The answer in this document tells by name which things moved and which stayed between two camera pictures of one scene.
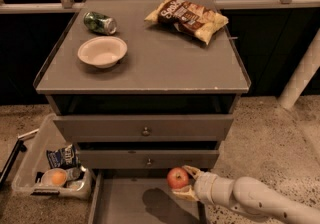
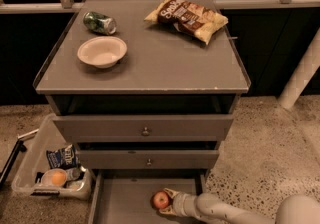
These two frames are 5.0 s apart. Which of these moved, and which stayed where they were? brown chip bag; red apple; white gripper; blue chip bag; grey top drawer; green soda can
Moved: white gripper; red apple
Stayed: green soda can; blue chip bag; brown chip bag; grey top drawer
